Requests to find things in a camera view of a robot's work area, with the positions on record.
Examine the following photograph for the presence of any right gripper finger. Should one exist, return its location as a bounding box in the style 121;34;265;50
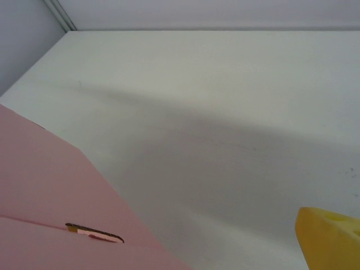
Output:
294;206;360;270

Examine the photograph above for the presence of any pink paper box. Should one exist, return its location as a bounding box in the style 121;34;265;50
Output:
0;103;195;270

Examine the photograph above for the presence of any aluminium frame corner post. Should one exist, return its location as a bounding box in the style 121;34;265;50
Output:
42;0;79;32

